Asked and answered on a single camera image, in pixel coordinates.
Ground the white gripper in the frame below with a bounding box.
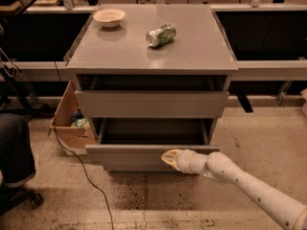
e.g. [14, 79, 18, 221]
[161, 149, 209, 175]

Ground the open cardboard box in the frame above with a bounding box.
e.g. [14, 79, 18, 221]
[49, 81, 96, 151]

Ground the black power cable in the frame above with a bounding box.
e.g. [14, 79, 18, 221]
[52, 60, 115, 230]

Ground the green crushed soda can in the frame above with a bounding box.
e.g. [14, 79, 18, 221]
[146, 24, 177, 48]

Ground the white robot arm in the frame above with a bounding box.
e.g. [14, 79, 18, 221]
[161, 149, 307, 230]

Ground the person's leg in jeans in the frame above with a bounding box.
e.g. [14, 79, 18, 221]
[0, 113, 35, 188]

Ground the white ceramic bowl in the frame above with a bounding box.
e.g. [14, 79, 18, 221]
[93, 9, 126, 28]

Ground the black tripod stand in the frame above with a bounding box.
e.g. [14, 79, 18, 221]
[0, 48, 50, 115]

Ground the black office chair base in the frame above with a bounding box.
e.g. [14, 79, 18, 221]
[0, 185, 44, 216]

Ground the grey drawer cabinet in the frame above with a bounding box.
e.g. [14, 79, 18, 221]
[66, 4, 239, 174]

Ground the green snack bag in box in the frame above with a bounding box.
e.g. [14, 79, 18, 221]
[71, 109, 89, 127]

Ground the grey drawer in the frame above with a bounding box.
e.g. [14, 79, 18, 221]
[85, 118, 218, 173]
[75, 90, 228, 119]

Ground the grey top drawer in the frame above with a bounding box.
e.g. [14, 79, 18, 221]
[75, 90, 228, 119]

